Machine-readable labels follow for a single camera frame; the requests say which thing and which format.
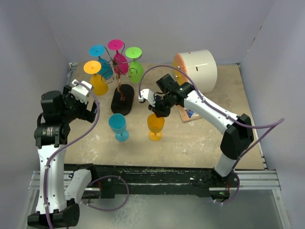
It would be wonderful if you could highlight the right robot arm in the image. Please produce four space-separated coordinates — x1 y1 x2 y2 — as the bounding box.
139 74 254 187

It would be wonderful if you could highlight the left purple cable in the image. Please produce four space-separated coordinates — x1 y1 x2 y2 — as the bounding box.
45 81 129 229

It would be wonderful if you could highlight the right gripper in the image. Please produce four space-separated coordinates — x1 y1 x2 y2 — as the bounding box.
149 93 173 117

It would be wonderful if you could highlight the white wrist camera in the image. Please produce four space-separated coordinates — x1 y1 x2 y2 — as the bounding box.
138 89 155 107
71 79 92 104

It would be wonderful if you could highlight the blue wine glass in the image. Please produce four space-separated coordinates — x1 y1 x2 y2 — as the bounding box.
108 114 129 142
89 44 113 80

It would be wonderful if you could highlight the white round drawer cabinet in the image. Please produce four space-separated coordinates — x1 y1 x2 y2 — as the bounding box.
173 50 217 94

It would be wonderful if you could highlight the children's picture book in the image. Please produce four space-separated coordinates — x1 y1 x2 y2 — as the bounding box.
177 106 202 123

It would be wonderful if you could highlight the metal wine glass rack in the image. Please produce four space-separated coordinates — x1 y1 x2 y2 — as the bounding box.
105 47 135 115

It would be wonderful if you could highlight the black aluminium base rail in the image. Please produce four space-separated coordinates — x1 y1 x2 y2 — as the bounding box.
28 163 281 200

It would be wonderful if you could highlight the green plastic wine glass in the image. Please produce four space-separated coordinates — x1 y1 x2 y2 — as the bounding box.
125 47 144 83

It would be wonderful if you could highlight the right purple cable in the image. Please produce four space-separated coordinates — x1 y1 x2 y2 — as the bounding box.
138 65 285 206

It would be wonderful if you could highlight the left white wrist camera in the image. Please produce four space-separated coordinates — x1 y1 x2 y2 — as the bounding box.
71 79 92 104

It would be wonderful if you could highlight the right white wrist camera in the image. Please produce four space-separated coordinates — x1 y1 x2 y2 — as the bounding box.
138 89 155 107

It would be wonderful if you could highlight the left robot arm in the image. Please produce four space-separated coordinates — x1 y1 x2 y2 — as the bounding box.
27 81 100 229

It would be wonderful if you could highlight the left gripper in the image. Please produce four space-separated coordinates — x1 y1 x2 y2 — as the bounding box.
61 85 98 123

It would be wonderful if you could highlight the orange wine glass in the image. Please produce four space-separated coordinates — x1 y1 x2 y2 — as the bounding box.
83 60 108 96
147 113 165 141

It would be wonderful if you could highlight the purple cable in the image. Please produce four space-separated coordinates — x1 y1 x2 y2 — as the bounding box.
138 65 285 206
45 81 129 229

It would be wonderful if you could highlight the pink plastic wine glass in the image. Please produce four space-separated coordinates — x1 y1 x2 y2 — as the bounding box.
108 39 129 74

